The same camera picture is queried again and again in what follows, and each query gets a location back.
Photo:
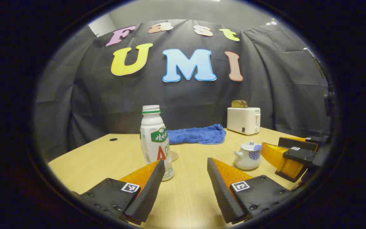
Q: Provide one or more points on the white water bottle green label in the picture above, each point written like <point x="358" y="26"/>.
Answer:
<point x="154" y="143"/>

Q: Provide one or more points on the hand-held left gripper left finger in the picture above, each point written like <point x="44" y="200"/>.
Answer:
<point x="149" y="190"/>

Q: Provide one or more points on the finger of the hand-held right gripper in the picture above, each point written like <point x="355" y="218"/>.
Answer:
<point x="300" y="143"/>
<point x="299" y="156"/>

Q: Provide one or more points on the black backdrop cloth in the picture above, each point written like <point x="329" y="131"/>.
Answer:
<point x="106" y="105"/>

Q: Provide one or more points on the blue towel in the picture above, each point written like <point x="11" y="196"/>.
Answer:
<point x="199" y="135"/>

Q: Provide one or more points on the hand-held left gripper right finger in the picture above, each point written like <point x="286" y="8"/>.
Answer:
<point x="219" y="190"/>

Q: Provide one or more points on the round brown coaster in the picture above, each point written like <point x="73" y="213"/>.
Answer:
<point x="174" y="156"/>

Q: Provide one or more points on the white teacup lid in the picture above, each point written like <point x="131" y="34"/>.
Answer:
<point x="249" y="146"/>

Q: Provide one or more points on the metal backdrop clamp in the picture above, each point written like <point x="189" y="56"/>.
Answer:
<point x="316" y="63"/>

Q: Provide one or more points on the white toaster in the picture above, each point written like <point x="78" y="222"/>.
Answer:
<point x="243" y="121"/>

